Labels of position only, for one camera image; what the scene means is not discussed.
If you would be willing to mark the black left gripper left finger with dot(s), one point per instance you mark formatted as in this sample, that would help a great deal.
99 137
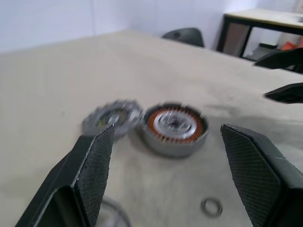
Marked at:
71 179

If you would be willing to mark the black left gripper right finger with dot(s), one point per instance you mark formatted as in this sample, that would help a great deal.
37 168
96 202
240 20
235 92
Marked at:
260 179

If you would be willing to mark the dark box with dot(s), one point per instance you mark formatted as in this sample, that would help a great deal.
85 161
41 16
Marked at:
260 50

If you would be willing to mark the black folding chair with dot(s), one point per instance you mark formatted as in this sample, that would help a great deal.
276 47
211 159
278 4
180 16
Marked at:
187 35

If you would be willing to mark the grey motor housing copper windings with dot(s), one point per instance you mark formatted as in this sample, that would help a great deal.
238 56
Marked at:
175 128

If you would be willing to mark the silver toothed gear cover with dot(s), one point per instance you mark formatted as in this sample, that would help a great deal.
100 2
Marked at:
127 111

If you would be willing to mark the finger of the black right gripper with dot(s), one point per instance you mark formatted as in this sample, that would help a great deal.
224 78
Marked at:
288 93
286 59

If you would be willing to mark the black framed side table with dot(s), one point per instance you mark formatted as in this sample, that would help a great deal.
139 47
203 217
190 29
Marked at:
221 35

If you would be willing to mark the small orange object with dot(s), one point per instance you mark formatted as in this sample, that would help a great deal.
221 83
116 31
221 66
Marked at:
287 45

